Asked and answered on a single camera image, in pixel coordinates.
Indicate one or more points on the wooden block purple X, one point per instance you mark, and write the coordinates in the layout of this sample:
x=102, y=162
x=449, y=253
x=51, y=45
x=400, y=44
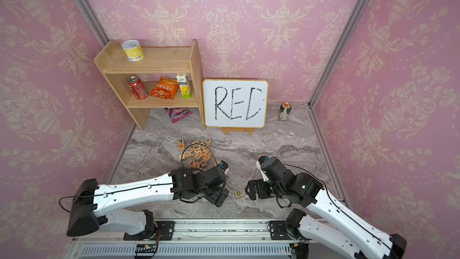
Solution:
x=203, y=164

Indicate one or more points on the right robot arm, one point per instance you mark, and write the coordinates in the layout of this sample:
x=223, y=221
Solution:
x=319, y=216

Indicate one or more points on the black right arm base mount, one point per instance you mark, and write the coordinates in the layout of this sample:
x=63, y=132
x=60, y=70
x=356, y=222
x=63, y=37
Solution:
x=281, y=231

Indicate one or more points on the pink snack bag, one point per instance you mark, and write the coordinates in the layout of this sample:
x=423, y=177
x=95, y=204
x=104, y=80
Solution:
x=177, y=114

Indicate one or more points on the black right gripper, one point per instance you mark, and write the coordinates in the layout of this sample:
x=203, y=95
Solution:
x=260, y=184

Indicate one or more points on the green white beverage can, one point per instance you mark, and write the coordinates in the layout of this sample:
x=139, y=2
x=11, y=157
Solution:
x=284, y=111

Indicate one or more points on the wooden whiteboard easel stand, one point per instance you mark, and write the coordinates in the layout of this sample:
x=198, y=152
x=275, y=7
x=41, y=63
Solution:
x=238, y=130

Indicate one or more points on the white green drink carton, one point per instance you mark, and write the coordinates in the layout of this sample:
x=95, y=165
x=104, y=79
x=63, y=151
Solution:
x=184, y=85

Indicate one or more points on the orange snack bag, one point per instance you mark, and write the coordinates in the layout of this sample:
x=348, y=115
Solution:
x=165, y=89

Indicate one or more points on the wooden shelf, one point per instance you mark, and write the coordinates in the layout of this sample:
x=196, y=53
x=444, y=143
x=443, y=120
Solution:
x=113, y=64

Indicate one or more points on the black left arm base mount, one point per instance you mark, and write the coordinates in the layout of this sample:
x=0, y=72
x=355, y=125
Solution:
x=154, y=231

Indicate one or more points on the aluminium corner post left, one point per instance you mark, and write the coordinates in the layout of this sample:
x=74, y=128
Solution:
x=93, y=21

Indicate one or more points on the yellow white tin can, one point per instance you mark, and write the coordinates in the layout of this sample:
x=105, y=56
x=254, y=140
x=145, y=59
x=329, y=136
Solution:
x=133, y=50

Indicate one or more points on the red soda can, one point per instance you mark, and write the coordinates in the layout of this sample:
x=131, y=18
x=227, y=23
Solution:
x=136, y=86

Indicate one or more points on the whiteboard with yellow frame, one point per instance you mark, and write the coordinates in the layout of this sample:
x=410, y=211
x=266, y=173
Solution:
x=235, y=103

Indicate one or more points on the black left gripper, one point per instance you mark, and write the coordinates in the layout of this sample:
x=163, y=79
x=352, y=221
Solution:
x=217, y=199

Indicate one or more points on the aluminium corner post right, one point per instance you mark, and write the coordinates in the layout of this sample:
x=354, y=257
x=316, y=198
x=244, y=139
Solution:
x=345, y=36

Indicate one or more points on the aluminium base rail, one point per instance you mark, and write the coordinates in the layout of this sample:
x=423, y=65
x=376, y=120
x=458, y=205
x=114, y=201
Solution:
x=200, y=239

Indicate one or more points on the aluminium corner post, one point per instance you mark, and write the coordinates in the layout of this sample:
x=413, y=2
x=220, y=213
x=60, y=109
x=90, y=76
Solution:
x=93, y=21
x=345, y=36

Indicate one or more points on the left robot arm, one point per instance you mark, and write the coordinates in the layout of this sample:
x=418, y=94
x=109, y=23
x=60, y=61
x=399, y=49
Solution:
x=106, y=207

